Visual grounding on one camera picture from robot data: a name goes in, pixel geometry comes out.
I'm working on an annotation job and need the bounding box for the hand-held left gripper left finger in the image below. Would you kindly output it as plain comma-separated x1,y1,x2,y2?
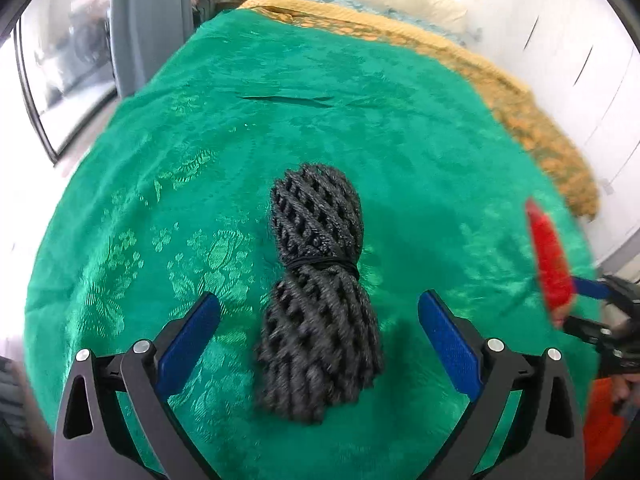
52,291,222,480

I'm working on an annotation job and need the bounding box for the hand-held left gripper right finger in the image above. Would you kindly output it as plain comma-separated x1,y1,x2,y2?
417,290,586,480

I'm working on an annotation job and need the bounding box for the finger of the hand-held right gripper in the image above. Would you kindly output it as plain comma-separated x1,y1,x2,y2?
571,275,640,306
564,315,608,346

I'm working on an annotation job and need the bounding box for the long red wrapper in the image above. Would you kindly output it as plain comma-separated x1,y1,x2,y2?
524,199,577,322

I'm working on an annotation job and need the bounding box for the black foam net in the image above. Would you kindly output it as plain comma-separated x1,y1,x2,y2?
254,162,386,424

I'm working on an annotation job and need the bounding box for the person's right hand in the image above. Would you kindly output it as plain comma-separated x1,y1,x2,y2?
611,375,640,413

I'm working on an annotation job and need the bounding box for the orange cloth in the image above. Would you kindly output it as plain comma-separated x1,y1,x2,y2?
582,377,633,480

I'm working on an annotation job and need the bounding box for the green patterned tablecloth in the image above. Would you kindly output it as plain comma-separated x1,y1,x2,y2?
22,10,602,480

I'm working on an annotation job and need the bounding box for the white wardrobe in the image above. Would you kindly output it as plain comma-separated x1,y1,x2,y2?
469,0,640,262

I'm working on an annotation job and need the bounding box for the yellow blanket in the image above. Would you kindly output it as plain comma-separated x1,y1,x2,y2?
237,0,532,107

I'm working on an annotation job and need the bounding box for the grey blue curtain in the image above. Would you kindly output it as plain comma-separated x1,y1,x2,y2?
110,0,197,99

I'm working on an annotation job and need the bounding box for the teal patterned pillow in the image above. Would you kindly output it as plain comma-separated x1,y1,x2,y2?
304,0,467,44

